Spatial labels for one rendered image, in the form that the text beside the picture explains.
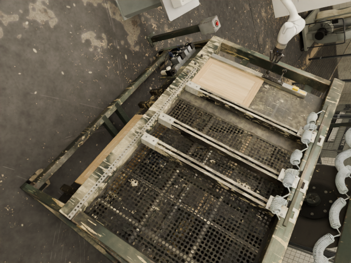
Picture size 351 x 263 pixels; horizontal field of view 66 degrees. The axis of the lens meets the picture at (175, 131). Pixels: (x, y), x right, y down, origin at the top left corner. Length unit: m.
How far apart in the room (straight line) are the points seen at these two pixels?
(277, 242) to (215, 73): 1.54
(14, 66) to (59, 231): 1.55
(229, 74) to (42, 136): 1.79
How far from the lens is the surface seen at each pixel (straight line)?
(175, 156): 1.97
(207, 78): 2.57
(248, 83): 2.61
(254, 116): 2.30
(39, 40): 2.73
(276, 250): 1.84
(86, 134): 2.66
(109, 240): 1.81
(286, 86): 2.68
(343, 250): 2.30
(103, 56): 3.00
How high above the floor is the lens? 2.50
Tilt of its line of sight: 43 degrees down
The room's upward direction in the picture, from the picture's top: 95 degrees clockwise
